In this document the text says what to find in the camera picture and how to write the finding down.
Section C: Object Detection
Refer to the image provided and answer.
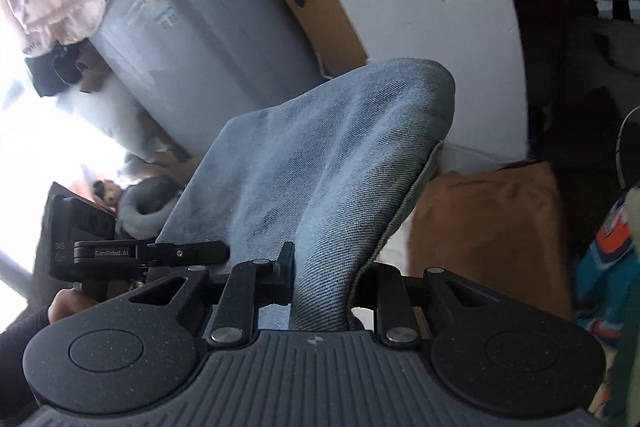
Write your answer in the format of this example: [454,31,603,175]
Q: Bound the light blue denim shorts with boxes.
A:
[160,58,456,332]

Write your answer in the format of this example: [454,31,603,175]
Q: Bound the person left forearm black sleeve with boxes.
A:
[0,307,50,419]

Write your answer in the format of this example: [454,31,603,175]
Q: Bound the person left hand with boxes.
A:
[47,289,98,324]

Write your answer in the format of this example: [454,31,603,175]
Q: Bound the dark grey pillow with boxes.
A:
[27,182,113,311]

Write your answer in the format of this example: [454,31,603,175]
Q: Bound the small plush doll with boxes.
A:
[92,179,124,209]

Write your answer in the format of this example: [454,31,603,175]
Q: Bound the grey neck pillow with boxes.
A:
[116,176,182,239]

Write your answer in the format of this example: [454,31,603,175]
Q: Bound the folded brown garment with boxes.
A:
[408,162,573,320]

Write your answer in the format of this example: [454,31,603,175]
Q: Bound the white pillow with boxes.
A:
[55,74,154,160]

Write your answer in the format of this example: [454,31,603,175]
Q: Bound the brown plush toy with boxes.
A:
[75,43,112,93]

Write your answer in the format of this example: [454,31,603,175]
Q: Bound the grey plastic wrapped mattress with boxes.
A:
[91,0,324,156]

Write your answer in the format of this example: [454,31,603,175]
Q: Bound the teal patterned cloth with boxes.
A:
[574,186,639,426]

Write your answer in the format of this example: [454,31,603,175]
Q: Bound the dark clutter beside bed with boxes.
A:
[514,0,639,259]

